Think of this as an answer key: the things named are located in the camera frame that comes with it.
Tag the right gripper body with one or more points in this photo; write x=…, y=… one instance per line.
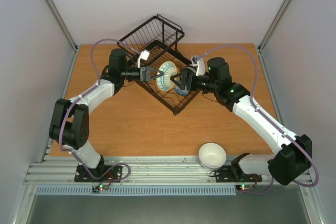
x=189, y=80

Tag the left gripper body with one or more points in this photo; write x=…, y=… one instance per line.
x=143, y=76

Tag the yellow patterned bowl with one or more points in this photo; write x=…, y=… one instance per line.
x=164, y=82

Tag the black wire dish rack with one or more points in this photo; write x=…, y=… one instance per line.
x=159, y=36

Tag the plain white bowl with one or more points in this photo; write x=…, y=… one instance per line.
x=212, y=156

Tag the blue floral bowl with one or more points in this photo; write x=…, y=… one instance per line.
x=181, y=92

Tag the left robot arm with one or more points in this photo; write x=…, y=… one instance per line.
x=69, y=125

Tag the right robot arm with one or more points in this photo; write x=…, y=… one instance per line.
x=292, y=154

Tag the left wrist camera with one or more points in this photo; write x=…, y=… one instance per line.
x=142, y=56

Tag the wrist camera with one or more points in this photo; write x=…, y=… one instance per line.
x=199, y=64
x=142, y=56

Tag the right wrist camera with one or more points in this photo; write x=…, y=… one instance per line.
x=199, y=64

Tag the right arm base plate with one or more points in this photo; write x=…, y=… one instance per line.
x=227, y=174

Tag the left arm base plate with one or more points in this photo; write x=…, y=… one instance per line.
x=82, y=175

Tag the aluminium rail frame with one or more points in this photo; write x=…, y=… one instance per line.
x=145, y=170

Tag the blue slotted cable duct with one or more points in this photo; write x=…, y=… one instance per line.
x=138, y=190

